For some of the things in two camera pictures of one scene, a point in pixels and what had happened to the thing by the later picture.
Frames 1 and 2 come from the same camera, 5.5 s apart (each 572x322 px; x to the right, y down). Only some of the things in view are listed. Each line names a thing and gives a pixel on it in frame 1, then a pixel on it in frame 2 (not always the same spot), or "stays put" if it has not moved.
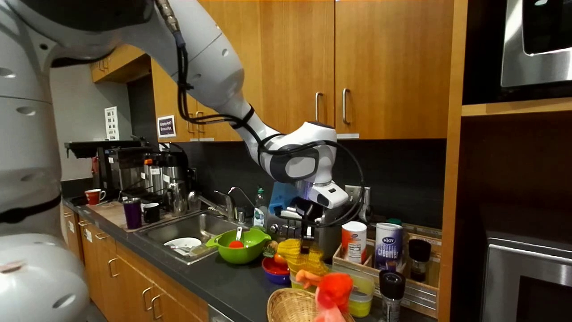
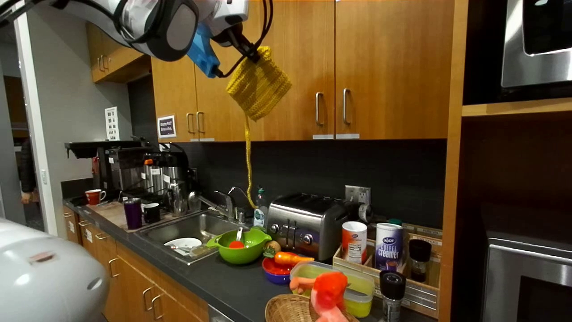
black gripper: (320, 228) -> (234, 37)
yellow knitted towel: (290, 252) -> (254, 92)
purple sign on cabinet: (166, 126) stays put
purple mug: (132, 216) stays put
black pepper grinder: (392, 287) stays put
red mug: (93, 196) stays put
